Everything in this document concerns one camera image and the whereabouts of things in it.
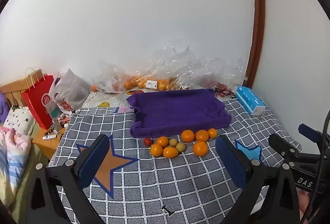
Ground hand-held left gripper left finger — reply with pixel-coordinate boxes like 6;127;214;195
24;134;111;224

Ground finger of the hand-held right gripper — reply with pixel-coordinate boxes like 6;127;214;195
298;123;323;144
268;133;306;163

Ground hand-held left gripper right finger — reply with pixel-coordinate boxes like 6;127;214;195
215;134;301;224

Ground large tangerine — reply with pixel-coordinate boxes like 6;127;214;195
181;129;195;143
193;141;209;157
195;130;209;142

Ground oval smooth orange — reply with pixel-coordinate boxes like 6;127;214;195
163;147;179;159

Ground purple towel lined tray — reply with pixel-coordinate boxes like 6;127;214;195
126;88;232;138

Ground person's right hand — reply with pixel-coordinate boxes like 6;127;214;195
296;186;319;224

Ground wooden nightstand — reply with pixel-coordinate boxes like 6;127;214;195
32;121;67;160

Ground blue tissue pack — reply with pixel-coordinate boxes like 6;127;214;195
234;86;266;115

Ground fruit printed mat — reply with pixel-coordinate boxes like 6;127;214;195
80;88;145;113

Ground grey checked blanket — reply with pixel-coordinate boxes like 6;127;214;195
52;98;302;224

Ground black eyeglasses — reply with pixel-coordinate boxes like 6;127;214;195
215;87;236;99

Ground white plastic bag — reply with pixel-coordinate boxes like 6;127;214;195
49;68;91;117

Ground red paper bag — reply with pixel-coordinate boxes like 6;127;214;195
22;67;56;130

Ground pink striped bedding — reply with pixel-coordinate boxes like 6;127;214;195
0;126;32;204

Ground clear plastic bag of oranges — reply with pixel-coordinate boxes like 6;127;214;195
91;61;132;93

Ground white spotted pillow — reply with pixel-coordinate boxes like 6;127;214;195
4;106;35;134

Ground clear bag of brown longans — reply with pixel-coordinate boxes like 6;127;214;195
173;76;199;90

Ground clear bag of red fruit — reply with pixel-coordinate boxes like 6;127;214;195
191;56;246;93

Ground labelled clear bag of oranges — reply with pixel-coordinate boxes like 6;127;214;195
124;41;196;92

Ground wooden headboard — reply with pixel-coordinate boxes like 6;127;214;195
0;78;29;111

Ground black cable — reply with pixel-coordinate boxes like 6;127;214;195
307;109;330;224

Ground brown wooden door frame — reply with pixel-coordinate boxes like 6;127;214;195
244;0;266;88

